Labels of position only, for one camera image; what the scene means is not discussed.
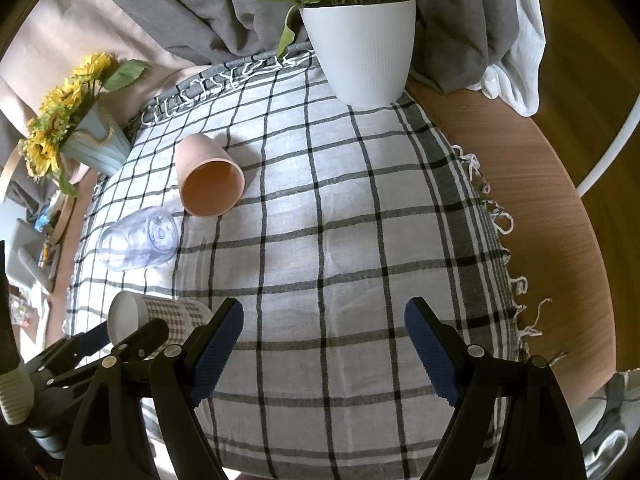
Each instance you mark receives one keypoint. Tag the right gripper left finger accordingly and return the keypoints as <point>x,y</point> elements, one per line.
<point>185,384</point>

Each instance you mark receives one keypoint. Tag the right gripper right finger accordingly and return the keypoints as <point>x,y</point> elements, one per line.
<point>539,439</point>

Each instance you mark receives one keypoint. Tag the houndstooth paper cup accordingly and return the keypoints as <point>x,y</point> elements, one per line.
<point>129,311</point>

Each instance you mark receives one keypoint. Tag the clear plastic cup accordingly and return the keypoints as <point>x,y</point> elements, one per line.
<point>149,237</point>

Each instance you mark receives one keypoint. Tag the pink plastic cup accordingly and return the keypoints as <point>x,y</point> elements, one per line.
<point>210,182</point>

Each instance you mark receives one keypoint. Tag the white projector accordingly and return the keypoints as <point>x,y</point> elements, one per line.
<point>23,248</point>

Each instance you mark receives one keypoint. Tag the sunflower bouquet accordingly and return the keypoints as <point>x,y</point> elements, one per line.
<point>65,106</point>

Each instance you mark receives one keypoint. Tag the black white plaid cloth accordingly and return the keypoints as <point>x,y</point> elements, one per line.
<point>346,215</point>

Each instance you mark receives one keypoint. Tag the light blue ribbed vase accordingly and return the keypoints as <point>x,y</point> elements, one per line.
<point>98,142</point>

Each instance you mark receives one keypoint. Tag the white floor lamp pole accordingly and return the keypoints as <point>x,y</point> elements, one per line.
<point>616,146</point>

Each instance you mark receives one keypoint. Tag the pink curtain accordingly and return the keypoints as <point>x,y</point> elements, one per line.
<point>55,38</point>

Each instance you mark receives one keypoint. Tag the white plant pot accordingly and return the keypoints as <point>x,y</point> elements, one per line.
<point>365,51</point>

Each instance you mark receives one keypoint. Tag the grey curtain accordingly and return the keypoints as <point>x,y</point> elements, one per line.
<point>495,46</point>

